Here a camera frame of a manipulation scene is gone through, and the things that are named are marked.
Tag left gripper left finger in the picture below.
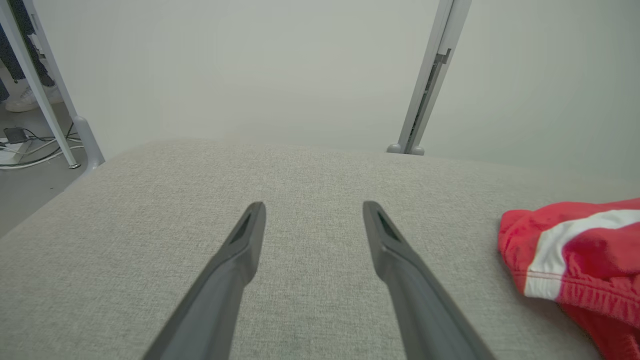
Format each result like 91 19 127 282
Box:
142 201 267 360

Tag person legs blue jeans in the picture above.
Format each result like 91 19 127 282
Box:
0 0 55 102

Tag grey metal frame legs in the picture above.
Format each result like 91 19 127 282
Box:
22 0 106 174

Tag white floor cable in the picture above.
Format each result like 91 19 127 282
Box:
0 141 84 172

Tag frosted white partition panel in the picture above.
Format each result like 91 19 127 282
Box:
422 0 640 185
30 0 447 153

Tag white sneaker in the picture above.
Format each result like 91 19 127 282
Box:
4 83 65 114

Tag white metal leg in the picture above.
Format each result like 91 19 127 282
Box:
0 0 81 170

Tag grey partition post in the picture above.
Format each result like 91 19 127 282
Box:
386 0 457 154
407 0 474 156

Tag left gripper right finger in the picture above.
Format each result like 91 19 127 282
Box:
362 200 496 360

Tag black power adapter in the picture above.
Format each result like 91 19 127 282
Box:
3 126 30 146

